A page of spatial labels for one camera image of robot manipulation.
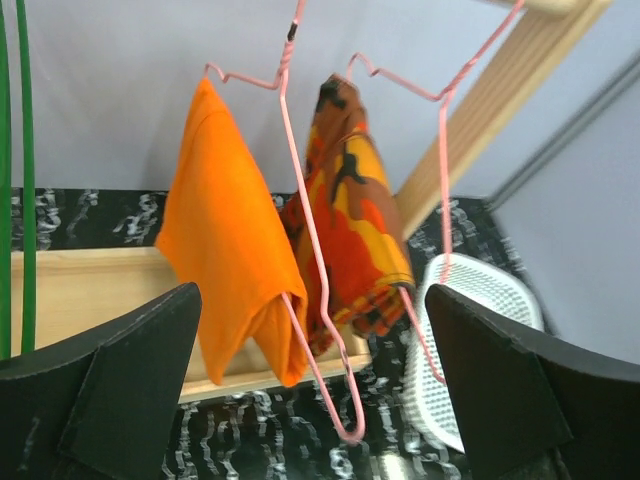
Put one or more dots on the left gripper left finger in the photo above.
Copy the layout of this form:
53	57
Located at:
100	404

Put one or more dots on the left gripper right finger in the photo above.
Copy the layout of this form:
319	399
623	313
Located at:
530	405

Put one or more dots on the orange trousers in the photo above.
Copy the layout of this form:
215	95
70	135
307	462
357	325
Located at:
222	231

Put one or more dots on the pink wire hanger with orange trousers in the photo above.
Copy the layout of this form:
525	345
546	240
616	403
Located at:
280	83

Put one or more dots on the green hanger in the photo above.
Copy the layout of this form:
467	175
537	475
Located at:
29	209

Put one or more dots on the camouflage patterned trousers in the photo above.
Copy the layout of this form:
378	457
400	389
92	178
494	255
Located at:
355	215

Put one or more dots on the wooden clothes rack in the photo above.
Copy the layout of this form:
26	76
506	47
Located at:
85	288

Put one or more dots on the pink wire hanger with camouflage trousers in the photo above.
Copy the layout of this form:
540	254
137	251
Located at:
444	99

